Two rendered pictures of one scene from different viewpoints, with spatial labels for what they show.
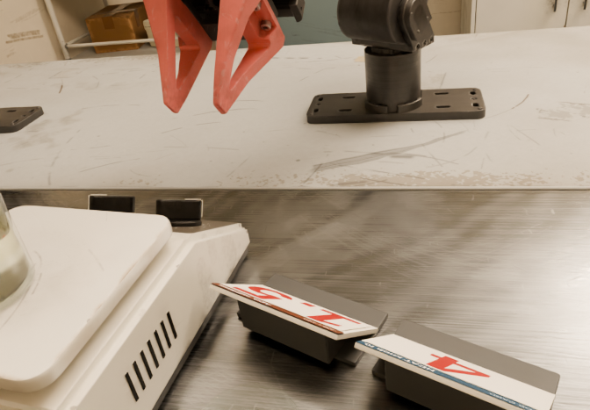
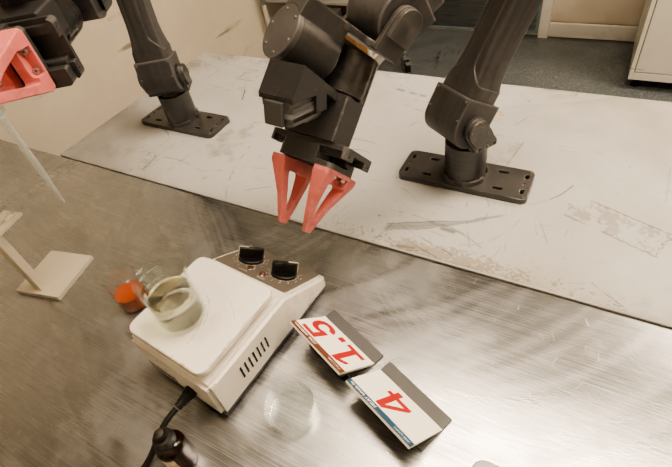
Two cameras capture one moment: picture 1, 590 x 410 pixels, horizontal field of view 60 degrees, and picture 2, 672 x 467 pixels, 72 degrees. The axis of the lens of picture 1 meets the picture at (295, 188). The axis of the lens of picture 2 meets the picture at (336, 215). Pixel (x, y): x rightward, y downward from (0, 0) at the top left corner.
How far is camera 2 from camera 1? 0.28 m
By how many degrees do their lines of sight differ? 20
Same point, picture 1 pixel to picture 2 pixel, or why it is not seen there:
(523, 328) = (450, 386)
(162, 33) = (280, 183)
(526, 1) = not seen: outside the picture
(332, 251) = (371, 301)
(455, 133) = (494, 216)
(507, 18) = not seen: outside the picture
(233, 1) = (318, 180)
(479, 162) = (496, 250)
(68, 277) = (219, 319)
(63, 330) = (213, 351)
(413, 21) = (473, 138)
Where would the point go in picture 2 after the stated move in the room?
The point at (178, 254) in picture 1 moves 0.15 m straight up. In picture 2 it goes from (274, 306) to (236, 211)
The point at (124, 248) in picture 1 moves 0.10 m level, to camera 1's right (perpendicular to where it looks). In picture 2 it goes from (246, 306) to (334, 315)
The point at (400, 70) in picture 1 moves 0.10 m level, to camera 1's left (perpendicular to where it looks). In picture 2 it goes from (466, 161) to (398, 159)
